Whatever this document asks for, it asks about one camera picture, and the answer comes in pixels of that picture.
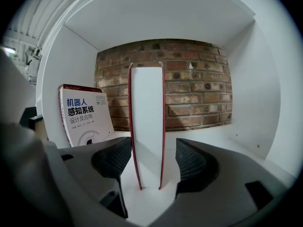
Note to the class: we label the red hardcover book gold emblem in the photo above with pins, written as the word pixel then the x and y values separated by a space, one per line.
pixel 148 126

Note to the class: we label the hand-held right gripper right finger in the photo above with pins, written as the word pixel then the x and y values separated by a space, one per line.
pixel 225 193

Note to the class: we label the white cover book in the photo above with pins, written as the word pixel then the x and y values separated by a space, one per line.
pixel 87 117

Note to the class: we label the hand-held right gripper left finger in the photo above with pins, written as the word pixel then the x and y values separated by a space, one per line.
pixel 94 174

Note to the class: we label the white desk with hutch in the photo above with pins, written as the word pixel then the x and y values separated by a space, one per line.
pixel 225 138
pixel 165 13

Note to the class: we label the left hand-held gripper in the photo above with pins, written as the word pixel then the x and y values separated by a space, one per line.
pixel 26 174

